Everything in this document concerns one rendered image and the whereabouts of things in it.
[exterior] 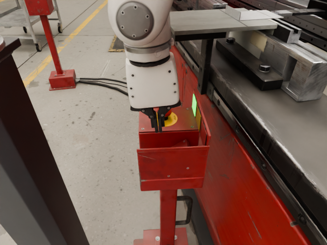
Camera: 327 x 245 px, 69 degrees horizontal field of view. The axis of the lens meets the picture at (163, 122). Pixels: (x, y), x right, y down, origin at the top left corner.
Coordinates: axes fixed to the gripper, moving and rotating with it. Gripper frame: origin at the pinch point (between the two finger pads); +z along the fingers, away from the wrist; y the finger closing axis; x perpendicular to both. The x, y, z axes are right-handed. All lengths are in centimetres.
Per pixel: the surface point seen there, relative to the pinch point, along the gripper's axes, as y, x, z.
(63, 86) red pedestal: 92, -168, 74
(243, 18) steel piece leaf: -25.0, -22.8, -13.6
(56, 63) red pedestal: 93, -174, 53
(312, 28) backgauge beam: -54, -36, -4
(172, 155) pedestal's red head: -2.5, 4.7, 6.3
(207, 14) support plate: -16.6, -28.2, -14.1
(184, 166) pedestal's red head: -5.1, 4.7, 10.3
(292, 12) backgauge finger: -40.0, -26.3, -12.6
